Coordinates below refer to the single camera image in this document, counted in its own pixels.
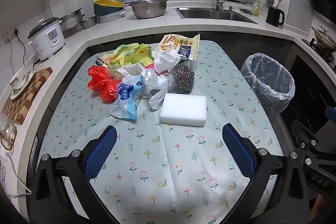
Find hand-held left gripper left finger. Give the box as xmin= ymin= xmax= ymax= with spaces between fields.
xmin=28 ymin=125 xmax=118 ymax=224

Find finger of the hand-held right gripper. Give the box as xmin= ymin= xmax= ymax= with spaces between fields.
xmin=291 ymin=120 xmax=319 ymax=148
xmin=325 ymin=106 xmax=336 ymax=123

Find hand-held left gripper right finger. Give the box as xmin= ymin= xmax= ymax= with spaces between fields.
xmin=222 ymin=123 xmax=310 ymax=224

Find trash bin with clear liner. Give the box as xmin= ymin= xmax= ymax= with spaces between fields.
xmin=240 ymin=53 xmax=296 ymax=117

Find blue white plastic packet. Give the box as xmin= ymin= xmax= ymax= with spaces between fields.
xmin=109 ymin=74 xmax=145 ymax=123

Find white sponge block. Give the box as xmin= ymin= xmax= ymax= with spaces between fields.
xmin=160 ymin=93 xmax=208 ymax=127

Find red plastic bag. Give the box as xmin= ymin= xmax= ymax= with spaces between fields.
xmin=87 ymin=65 xmax=122 ymax=104

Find white tissue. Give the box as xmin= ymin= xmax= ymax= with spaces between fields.
xmin=115 ymin=63 xmax=143 ymax=80

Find clear plastic bag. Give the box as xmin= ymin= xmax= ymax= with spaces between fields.
xmin=140 ymin=68 xmax=175 ymax=110

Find steel wool scrubber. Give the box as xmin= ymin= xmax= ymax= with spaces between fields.
xmin=172 ymin=63 xmax=195 ymax=94

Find yellow green wrapper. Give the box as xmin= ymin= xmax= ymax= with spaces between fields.
xmin=105 ymin=43 xmax=155 ymax=69

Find cream snack bag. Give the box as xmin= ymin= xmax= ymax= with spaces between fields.
xmin=155 ymin=34 xmax=201 ymax=62

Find black built-in oven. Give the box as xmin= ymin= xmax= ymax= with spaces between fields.
xmin=281 ymin=53 xmax=336 ymax=135

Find floral tablecloth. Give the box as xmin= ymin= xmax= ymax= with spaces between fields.
xmin=39 ymin=40 xmax=286 ymax=224

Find gas stove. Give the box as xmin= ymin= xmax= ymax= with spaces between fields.
xmin=302 ymin=38 xmax=336 ymax=69

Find pan with glass lid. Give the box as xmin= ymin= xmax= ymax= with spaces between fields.
xmin=312 ymin=25 xmax=336 ymax=52

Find checkered wooden cutting board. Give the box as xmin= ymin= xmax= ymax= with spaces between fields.
xmin=0 ymin=67 xmax=53 ymax=125

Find white saucer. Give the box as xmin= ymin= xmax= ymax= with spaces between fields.
xmin=10 ymin=80 xmax=33 ymax=101

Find white patterned bowl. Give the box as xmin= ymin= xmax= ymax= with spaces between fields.
xmin=9 ymin=69 xmax=35 ymax=90

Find black kettle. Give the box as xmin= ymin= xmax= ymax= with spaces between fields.
xmin=265 ymin=6 xmax=285 ymax=28

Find white rice cooker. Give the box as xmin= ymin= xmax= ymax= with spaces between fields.
xmin=27 ymin=17 xmax=66 ymax=61

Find green dish soap bottle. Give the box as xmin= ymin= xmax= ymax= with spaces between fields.
xmin=251 ymin=0 xmax=261 ymax=17

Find stacked steel pots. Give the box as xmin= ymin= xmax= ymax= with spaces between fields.
xmin=58 ymin=8 xmax=86 ymax=31

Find steel sink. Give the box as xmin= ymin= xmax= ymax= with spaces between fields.
xmin=175 ymin=7 xmax=259 ymax=24

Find blue yellow basin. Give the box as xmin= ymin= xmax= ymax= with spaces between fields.
xmin=93 ymin=0 xmax=126 ymax=17

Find steel colander bowl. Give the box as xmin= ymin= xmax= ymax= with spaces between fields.
xmin=128 ymin=0 xmax=170 ymax=19

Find white cable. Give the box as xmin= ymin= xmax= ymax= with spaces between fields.
xmin=0 ymin=152 xmax=32 ymax=198

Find glass cup with gold handle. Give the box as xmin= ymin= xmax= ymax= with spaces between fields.
xmin=0 ymin=114 xmax=17 ymax=151

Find black power cord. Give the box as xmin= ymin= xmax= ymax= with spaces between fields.
xmin=14 ymin=28 xmax=36 ymax=67

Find wall socket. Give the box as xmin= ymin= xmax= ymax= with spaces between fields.
xmin=3 ymin=27 xmax=20 ymax=43

